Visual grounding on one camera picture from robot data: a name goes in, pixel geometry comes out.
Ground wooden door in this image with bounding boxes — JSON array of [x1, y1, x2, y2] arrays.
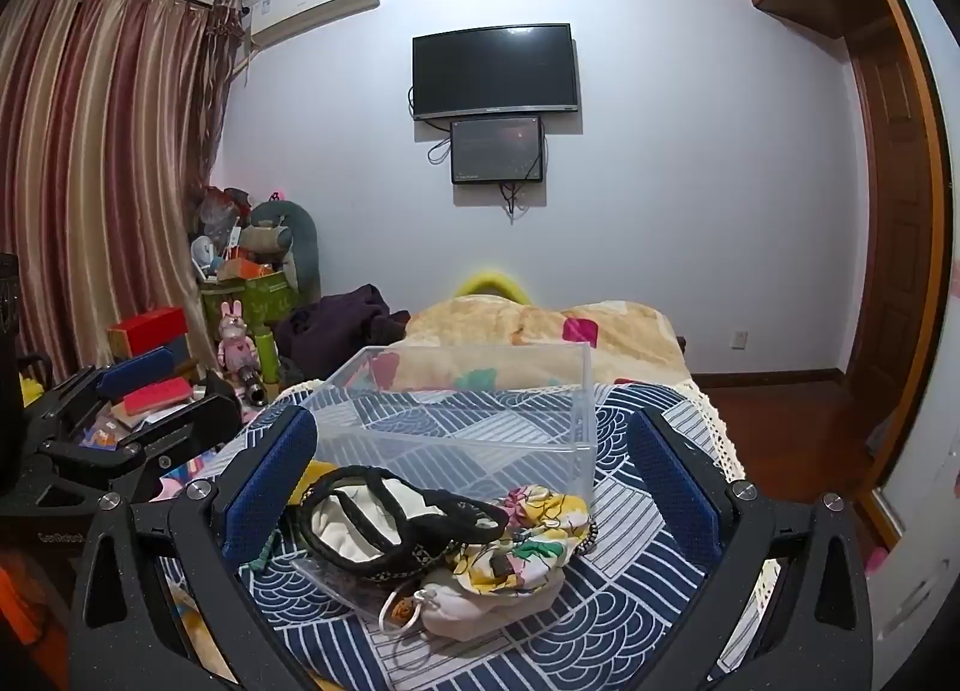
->
[[843, 8, 947, 486]]

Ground clear plastic box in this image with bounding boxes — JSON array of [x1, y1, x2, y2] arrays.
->
[[296, 342, 602, 506]]

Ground clear plastic lid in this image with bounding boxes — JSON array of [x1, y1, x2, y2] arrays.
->
[[289, 554, 395, 623]]

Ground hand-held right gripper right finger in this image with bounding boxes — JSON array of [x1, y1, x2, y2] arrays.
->
[[626, 406, 875, 691]]

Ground white drawstring pouch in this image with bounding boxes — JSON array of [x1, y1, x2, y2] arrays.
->
[[379, 569, 572, 641]]

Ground white pouch with black trim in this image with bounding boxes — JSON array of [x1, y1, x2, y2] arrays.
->
[[298, 464, 511, 584]]

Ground green cardboard box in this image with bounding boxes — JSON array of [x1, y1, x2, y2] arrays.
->
[[198, 271, 301, 333]]

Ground grey green plush toy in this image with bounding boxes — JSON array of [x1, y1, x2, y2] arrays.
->
[[246, 199, 323, 303]]

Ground black monitor cables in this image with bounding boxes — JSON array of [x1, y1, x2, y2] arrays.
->
[[498, 181, 532, 225]]

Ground green cylinder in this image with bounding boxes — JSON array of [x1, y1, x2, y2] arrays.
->
[[256, 330, 281, 386]]

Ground red box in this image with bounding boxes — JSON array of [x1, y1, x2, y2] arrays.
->
[[108, 306, 189, 356]]

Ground white wardrobe panel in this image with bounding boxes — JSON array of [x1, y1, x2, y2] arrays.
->
[[862, 0, 960, 643]]

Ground small black wall monitor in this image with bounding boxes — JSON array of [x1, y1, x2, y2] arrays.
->
[[449, 115, 545, 186]]

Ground pink rabbit toy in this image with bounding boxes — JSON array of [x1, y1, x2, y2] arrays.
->
[[217, 300, 260, 374]]

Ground red book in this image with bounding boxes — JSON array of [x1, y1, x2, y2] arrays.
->
[[122, 376, 193, 417]]

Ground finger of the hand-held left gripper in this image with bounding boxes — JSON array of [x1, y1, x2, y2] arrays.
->
[[39, 371, 245, 491], [26, 347, 178, 438]]

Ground floral yellow cloth pouch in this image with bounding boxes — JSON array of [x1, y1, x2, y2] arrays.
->
[[448, 484, 601, 596]]

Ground blue patterned bedspread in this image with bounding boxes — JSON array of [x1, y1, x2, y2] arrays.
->
[[150, 377, 751, 691]]

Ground beige floral blanket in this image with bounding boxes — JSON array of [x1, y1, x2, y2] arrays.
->
[[373, 299, 688, 393]]

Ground striped red curtain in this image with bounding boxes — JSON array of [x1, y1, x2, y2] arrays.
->
[[0, 0, 242, 386]]

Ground yellow chair back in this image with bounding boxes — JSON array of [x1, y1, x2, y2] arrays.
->
[[456, 268, 530, 304]]

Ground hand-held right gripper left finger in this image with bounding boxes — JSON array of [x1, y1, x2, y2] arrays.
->
[[69, 406, 331, 691]]

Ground black wall television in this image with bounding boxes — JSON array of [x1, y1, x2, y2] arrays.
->
[[411, 23, 581, 122]]

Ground dark purple cloth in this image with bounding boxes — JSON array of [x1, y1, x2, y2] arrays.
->
[[272, 283, 412, 383]]

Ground orange plastic object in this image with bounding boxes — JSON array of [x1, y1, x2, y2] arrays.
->
[[0, 562, 70, 651]]

